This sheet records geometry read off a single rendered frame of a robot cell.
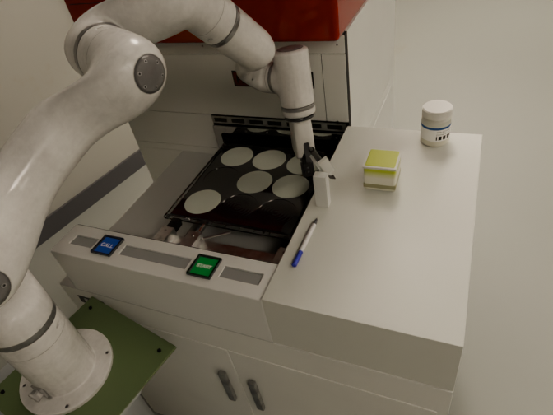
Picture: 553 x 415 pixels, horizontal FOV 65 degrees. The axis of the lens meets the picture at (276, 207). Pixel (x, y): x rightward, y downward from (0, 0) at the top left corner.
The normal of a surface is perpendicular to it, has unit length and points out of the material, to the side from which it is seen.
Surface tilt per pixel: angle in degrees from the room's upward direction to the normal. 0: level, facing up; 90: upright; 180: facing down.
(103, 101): 104
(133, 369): 2
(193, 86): 90
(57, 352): 92
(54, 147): 78
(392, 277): 0
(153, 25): 113
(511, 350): 0
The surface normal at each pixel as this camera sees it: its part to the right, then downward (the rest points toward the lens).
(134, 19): -0.15, 0.84
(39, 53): 0.83, 0.26
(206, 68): -0.36, 0.65
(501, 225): -0.15, -0.76
